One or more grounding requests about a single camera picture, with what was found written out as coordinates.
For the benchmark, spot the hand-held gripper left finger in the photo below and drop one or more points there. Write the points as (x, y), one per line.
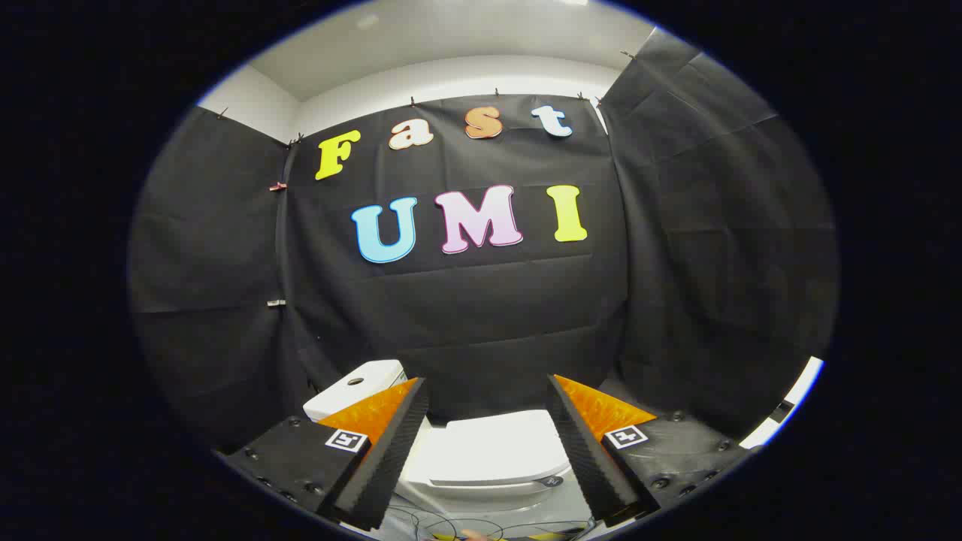
(383, 458)

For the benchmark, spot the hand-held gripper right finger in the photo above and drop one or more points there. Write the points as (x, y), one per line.
(590, 458)

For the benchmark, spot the white toilet tank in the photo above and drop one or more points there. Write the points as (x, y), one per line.
(353, 391)

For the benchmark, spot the yellow black hazard tape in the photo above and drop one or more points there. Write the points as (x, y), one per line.
(552, 536)

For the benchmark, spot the black backdrop cloth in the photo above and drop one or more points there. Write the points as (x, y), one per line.
(481, 315)

